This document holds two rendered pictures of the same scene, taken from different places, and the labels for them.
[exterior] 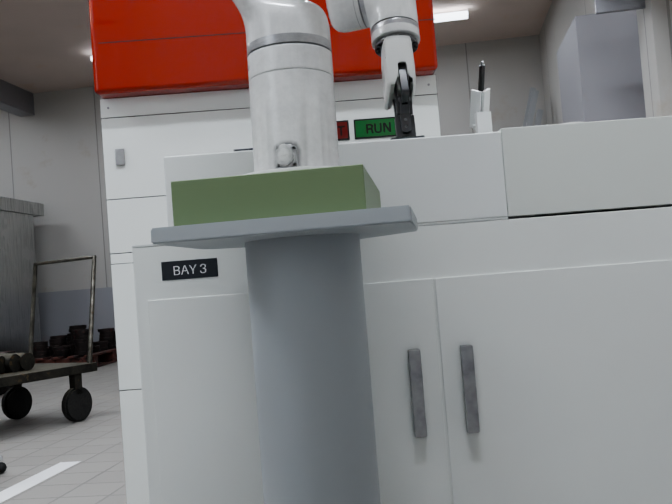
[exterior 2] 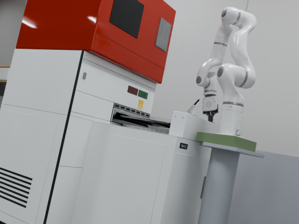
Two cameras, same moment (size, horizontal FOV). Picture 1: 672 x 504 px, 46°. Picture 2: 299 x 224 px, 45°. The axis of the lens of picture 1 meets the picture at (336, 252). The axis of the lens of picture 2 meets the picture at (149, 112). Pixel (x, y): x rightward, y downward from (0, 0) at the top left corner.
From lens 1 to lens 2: 2.01 m
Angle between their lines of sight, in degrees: 54
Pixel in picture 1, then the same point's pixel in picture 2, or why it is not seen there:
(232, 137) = (113, 82)
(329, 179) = (252, 144)
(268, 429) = (221, 196)
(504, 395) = not seen: hidden behind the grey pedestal
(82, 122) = not seen: outside the picture
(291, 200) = (248, 146)
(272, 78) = (239, 114)
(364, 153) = (210, 125)
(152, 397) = (170, 181)
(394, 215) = (262, 156)
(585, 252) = not seen: hidden behind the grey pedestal
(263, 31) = (240, 102)
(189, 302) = (182, 155)
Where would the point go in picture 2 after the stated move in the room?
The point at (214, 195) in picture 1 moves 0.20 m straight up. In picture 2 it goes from (240, 141) to (246, 105)
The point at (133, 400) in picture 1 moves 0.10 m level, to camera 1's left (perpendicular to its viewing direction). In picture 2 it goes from (62, 170) to (49, 169)
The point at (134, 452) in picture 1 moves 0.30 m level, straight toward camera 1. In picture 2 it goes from (57, 190) to (101, 203)
